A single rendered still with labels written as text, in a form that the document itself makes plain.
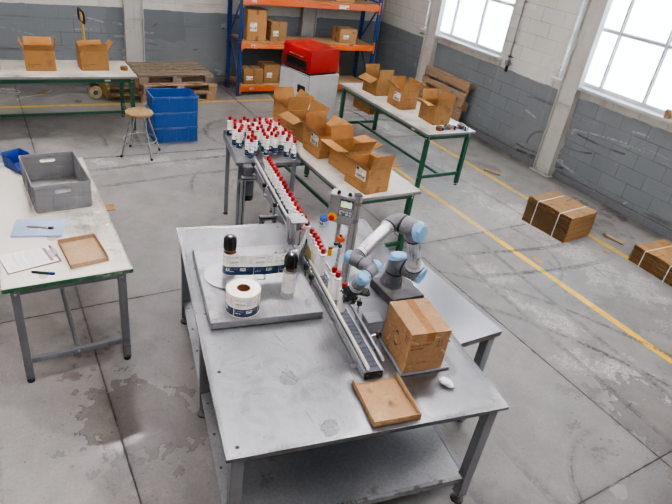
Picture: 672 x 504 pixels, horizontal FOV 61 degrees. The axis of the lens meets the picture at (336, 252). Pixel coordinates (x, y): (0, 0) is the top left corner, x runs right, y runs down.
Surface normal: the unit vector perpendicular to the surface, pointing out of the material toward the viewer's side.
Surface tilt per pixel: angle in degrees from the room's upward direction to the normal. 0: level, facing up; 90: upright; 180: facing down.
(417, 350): 90
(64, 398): 0
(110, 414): 0
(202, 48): 90
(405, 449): 1
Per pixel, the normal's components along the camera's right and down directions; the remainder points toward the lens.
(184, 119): 0.50, 0.50
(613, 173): -0.86, 0.15
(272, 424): 0.13, -0.85
